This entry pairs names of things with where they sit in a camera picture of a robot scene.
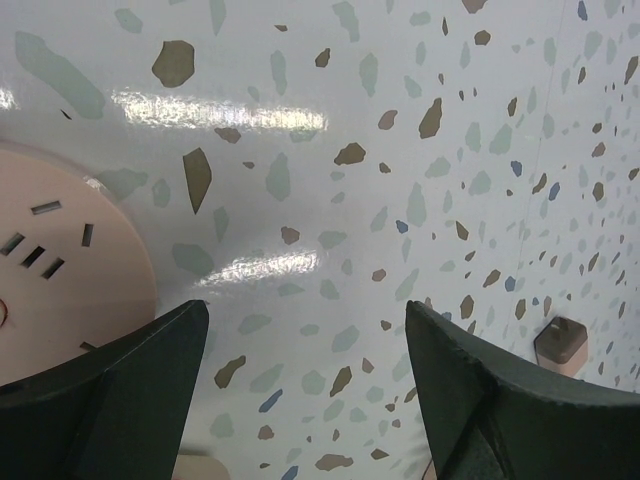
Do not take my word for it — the pink round socket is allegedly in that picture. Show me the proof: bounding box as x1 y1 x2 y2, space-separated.
1 144 157 384

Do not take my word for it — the pink small plug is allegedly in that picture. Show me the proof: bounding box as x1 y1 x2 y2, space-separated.
534 316 588 377

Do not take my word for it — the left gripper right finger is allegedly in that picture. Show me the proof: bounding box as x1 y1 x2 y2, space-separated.
405 301 639 479

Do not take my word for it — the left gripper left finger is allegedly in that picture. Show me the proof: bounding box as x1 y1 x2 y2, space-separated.
1 300 209 480

